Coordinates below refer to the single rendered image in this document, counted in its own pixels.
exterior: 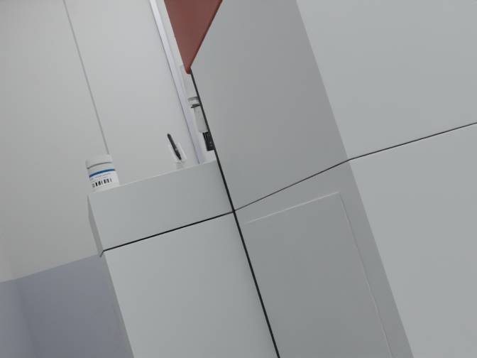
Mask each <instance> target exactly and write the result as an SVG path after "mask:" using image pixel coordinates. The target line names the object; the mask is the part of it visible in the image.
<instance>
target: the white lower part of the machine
mask: <svg viewBox="0 0 477 358"><path fill-rule="evenodd" d="M233 214H234V217H235V220H236V224H237V227H238V231H239V234H240V236H241V241H242V243H243V247H244V250H245V252H246V257H247V259H248V263H249V266H250V269H251V273H252V276H253V280H254V282H255V285H256V289H257V291H258V296H259V298H260V301H261V305H262V308H263V312H264V315H265V318H266V322H267V324H268V328H269V331H270V335H271V337H272V341H273V344H274V347H275V351H276V354H277V356H278V358H477V124H472V125H470V126H465V127H463V128H460V129H455V130H453V131H448V132H445V133H443V134H438V135H436V136H431V137H428V138H425V139H421V140H419V141H414V142H411V143H406V144H404V145H401V146H397V147H394V148H389V149H387V150H384V151H379V152H377V153H372V154H370V155H367V156H362V157H360V158H355V159H353V160H350V161H347V162H345V163H342V164H340V165H338V166H335V167H333V168H331V169H329V170H326V171H324V172H322V173H320V174H317V175H315V176H313V177H311V178H308V179H306V180H303V181H302V182H300V183H297V184H295V185H292V186H290V187H288V188H285V189H284V190H281V191H279V192H277V193H274V194H272V195H270V196H267V197H265V198H263V199H261V200H259V201H257V202H254V203H252V204H250V205H247V206H245V207H242V208H241V209H239V210H234V211H233Z"/></svg>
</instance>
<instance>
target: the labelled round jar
mask: <svg viewBox="0 0 477 358"><path fill-rule="evenodd" d="M112 163H113V161H112V157H111V156H110V155H102V156H97V157H93V158H90V159H89V160H87V161H86V162H85V164H86V167H87V169H88V174H89V179H90V182H91V185H92V189H93V192H99V191H101V190H106V189H109V188H114V187H117V186H120V185H119V180H118V177H117V174H116V170H115V167H114V164H112Z"/></svg>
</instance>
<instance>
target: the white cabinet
mask: <svg viewBox="0 0 477 358"><path fill-rule="evenodd" d="M100 261H101V264H102V268H103V271H104V275H105V279H106V283H107V286H108V289H109V293H110V296H111V301H112V303H113V307H114V311H115V313H116V318H117V321H118V324H119V328H120V331H121V336H122V338H123V341H124V346H125V348H126V353H127V356H128V358H278V356H277V354H276V351H275V347H274V344H273V341H272V337H271V335H270V331H269V328H268V324H267V322H266V318H265V315H264V312H263V308H262V305H261V301H260V298H259V296H258V291H257V289H256V285H255V282H254V280H253V276H252V273H251V269H250V266H249V263H248V259H247V257H246V252H245V250H244V247H243V243H242V241H241V236H240V234H239V230H238V227H237V224H236V220H235V217H234V214H233V213H231V214H229V215H224V216H222V217H217V218H215V219H211V220H208V221H205V222H201V223H198V224H194V225H191V226H188V227H184V228H182V229H177V230H175V231H172V232H168V233H165V234H161V235H158V236H155V237H151V238H149V239H144V240H142V241H139V242H135V243H132V244H128V245H125V246H121V247H118V248H115V249H111V250H108V251H105V252H104V253H103V254H102V257H101V258H100Z"/></svg>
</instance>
